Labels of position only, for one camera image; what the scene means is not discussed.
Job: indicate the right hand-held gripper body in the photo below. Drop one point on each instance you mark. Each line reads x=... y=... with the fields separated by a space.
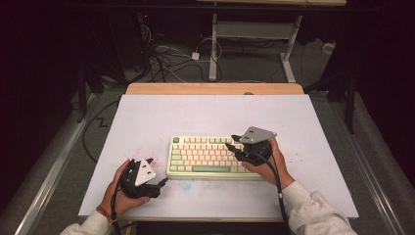
x=256 y=143

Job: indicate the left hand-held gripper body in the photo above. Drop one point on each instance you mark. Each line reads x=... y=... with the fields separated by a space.
x=143 y=174

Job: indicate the green and cream keyboard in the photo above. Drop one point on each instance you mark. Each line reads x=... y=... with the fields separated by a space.
x=202 y=156

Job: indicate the person's right hand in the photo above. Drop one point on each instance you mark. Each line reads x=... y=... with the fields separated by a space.
x=277 y=169

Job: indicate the person's left hand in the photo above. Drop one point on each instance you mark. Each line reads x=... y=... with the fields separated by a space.
x=114 y=196

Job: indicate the white board table cover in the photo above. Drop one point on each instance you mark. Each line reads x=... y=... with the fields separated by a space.
x=202 y=114

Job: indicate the white power adapter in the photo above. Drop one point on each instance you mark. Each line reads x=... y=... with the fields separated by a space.
x=195 y=56

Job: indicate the aluminium rail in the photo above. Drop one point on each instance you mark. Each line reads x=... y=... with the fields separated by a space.
x=368 y=169
x=55 y=169

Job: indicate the dark metal shelf frame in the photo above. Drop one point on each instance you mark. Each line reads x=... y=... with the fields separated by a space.
x=213 y=49

